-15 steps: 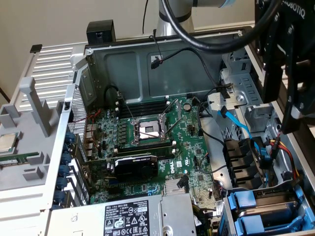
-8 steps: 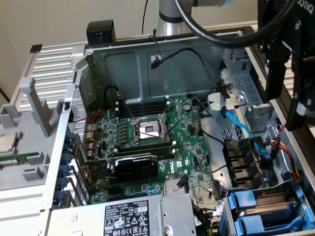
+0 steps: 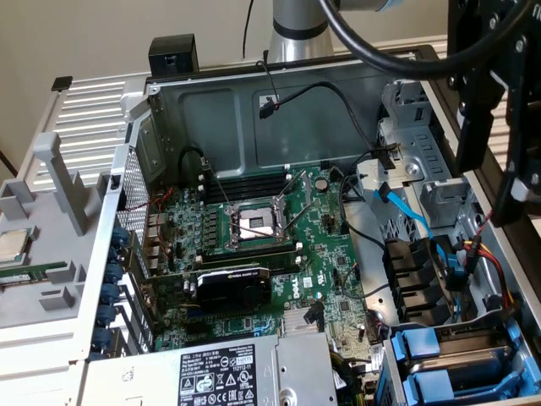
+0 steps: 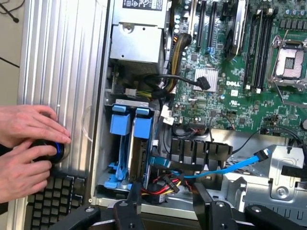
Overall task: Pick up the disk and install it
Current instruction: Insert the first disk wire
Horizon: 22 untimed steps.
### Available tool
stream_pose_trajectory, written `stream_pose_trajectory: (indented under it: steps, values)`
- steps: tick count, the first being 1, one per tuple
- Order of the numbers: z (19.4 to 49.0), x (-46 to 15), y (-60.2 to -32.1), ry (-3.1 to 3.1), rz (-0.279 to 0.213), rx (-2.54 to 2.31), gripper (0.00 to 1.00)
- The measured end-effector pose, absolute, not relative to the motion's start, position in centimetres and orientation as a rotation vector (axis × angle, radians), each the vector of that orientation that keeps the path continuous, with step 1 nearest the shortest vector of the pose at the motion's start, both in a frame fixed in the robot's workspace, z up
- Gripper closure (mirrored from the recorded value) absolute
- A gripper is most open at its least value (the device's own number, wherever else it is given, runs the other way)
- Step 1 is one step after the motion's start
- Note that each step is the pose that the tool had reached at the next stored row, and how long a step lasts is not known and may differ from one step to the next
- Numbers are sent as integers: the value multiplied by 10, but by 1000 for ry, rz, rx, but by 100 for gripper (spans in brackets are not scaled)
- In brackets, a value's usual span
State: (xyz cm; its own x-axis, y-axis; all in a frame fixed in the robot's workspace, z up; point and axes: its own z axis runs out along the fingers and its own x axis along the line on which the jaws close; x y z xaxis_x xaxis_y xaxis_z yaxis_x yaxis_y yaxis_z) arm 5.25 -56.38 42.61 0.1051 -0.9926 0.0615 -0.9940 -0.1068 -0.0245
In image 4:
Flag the empty blue disk carrier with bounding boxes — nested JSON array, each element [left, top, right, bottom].
[[104, 103, 133, 189]]

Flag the metal disk bay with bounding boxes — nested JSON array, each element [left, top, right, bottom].
[[95, 98, 161, 199]]

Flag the person's right hand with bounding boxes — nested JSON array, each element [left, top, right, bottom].
[[0, 141, 60, 204]]

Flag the person's left hand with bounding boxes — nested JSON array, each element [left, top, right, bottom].
[[0, 104, 72, 149]]

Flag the silver drive cage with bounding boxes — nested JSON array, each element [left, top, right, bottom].
[[223, 143, 307, 216]]

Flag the black keyboard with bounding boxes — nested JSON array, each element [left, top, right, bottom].
[[25, 171, 87, 230]]

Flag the black plastic fan shroud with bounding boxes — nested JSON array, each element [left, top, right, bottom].
[[169, 137, 234, 170]]

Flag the open metal PC case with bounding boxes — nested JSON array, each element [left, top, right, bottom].
[[90, 0, 307, 230]]

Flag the clear round plastic disc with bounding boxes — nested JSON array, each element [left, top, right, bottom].
[[81, 104, 97, 142]]

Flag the green motherboard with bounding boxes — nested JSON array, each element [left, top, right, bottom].
[[167, 0, 307, 135]]

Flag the thin metal locking lever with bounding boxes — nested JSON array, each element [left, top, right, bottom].
[[270, 29, 289, 81], [274, 82, 307, 105]]

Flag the silver finned heat sink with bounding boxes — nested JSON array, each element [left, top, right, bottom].
[[193, 68, 219, 92]]

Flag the RAM slot white clips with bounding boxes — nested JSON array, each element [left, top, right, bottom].
[[253, 9, 266, 94]]

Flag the CPU socket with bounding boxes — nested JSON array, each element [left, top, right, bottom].
[[266, 35, 307, 91]]

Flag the RAM slot black clips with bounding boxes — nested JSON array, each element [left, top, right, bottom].
[[262, 11, 275, 87]]

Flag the silver power supply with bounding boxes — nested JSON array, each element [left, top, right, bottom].
[[109, 0, 172, 65]]

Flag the black graphics card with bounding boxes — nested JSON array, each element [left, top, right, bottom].
[[223, 0, 249, 62]]

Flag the black expansion slot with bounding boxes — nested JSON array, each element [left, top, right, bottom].
[[207, 0, 218, 48], [196, 0, 207, 48]]

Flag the white expansion slot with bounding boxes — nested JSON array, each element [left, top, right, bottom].
[[188, 0, 199, 34]]

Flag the red yellow power wires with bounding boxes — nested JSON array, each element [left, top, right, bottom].
[[141, 173, 190, 196]]

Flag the blue flat SATA wire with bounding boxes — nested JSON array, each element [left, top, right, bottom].
[[150, 148, 272, 181]]

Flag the silver metal bracket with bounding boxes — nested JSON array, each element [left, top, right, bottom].
[[268, 144, 307, 200]]

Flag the long thin black wire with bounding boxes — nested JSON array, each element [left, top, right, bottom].
[[231, 126, 307, 156]]

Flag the black power wire with plug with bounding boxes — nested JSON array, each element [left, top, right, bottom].
[[143, 73, 211, 92]]

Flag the braided yellow black wire bundle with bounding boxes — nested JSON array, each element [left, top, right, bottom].
[[170, 33, 192, 94]]

